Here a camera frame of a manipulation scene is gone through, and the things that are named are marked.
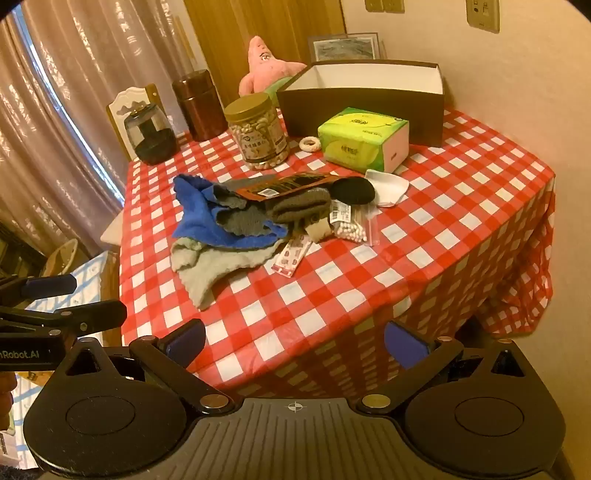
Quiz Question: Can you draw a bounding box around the pale grey-green towel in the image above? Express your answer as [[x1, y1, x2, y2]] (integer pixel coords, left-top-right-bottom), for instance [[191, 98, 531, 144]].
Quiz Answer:
[[170, 236, 289, 310]]

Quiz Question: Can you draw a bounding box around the pink starfish plush toy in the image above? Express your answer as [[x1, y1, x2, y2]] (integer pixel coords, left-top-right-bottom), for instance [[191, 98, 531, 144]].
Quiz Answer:
[[238, 37, 308, 97]]

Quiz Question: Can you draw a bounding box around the blue towel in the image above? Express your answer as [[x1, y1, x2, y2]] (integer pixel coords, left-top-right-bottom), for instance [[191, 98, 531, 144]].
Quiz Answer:
[[172, 174, 288, 250]]

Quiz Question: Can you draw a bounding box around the dark glass jar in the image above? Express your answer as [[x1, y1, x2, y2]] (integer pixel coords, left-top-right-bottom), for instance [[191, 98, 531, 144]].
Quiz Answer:
[[124, 104, 178, 166]]

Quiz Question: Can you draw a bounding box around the cashew jar with gold lid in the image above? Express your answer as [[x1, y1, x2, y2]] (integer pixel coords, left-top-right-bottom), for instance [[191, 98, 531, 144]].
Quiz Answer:
[[223, 92, 290, 171]]

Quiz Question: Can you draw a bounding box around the beige cloth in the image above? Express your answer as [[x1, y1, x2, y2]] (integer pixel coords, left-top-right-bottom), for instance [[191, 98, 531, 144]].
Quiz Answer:
[[305, 220, 334, 241]]

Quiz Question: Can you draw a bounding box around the bandage strip packet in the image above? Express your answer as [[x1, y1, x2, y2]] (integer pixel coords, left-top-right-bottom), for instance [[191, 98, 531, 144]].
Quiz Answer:
[[271, 233, 312, 278]]

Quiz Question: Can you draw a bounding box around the beige wall port panel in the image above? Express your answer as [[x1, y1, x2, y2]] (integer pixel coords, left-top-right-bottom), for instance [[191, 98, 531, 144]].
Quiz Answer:
[[465, 0, 502, 33]]

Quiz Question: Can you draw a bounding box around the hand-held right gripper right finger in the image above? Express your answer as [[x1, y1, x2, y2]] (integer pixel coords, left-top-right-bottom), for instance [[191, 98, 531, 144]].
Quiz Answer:
[[359, 320, 533, 414]]

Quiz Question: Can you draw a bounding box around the white wooden chair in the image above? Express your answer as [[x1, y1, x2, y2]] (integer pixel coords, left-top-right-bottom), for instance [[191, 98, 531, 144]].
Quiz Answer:
[[100, 83, 160, 245]]

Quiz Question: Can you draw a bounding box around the red white checked tablecloth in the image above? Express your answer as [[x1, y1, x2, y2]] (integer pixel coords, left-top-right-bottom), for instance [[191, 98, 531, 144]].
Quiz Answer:
[[117, 108, 555, 400]]

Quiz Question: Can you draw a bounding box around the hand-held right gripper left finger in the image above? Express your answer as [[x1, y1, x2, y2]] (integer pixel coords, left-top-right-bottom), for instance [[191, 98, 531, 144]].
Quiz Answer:
[[55, 318, 234, 415]]

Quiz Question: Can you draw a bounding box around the green tissue pack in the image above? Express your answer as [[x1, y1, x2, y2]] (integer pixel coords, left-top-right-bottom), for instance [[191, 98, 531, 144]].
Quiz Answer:
[[318, 107, 410, 174]]

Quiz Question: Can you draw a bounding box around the cotton swab bag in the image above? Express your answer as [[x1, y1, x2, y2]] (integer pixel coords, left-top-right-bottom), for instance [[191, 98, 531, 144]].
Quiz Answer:
[[329, 200, 382, 246]]

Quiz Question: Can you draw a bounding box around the brown metal canister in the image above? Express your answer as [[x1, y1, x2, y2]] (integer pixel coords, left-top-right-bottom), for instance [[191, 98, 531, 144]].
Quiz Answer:
[[172, 69, 228, 141]]

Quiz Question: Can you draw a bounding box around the blue grid white blanket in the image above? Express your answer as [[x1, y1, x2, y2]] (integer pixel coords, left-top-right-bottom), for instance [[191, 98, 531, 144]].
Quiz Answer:
[[0, 251, 121, 462]]

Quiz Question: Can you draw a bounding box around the framed picture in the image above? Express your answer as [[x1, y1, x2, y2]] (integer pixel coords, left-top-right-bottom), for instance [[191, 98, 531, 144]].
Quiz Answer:
[[308, 32, 386, 63]]

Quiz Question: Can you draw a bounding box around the sheer patterned curtain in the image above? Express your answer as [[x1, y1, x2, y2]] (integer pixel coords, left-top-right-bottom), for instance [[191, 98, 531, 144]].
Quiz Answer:
[[0, 0, 195, 278]]

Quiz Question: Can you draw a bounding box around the dark grey cloth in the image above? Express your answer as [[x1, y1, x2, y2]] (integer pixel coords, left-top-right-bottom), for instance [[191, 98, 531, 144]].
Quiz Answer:
[[210, 182, 278, 236]]

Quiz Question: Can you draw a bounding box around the black sock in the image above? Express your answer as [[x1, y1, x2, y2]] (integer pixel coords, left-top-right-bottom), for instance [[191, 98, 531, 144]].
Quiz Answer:
[[330, 178, 376, 206]]

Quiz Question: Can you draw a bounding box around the brown cardboard box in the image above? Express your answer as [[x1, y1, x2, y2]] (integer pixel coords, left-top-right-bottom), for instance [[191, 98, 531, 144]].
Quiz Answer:
[[276, 60, 445, 148]]

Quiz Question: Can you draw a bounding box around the flat brown packet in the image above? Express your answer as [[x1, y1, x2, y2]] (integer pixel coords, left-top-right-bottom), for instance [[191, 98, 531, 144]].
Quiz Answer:
[[231, 172, 340, 203]]

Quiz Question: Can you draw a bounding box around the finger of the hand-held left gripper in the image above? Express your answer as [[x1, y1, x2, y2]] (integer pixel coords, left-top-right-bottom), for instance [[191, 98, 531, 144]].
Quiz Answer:
[[0, 273, 77, 301], [0, 299, 128, 340]]

